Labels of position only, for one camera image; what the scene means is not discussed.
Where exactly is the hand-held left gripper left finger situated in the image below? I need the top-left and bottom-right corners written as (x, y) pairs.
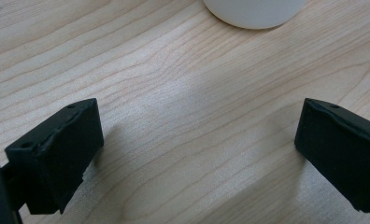
top-left (4, 98), bottom-right (105, 216)

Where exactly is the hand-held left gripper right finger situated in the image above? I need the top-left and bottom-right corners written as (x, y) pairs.
top-left (293, 97), bottom-right (370, 214)

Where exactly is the white tumbler with red lid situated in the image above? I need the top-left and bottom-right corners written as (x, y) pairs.
top-left (201, 0), bottom-right (306, 31)

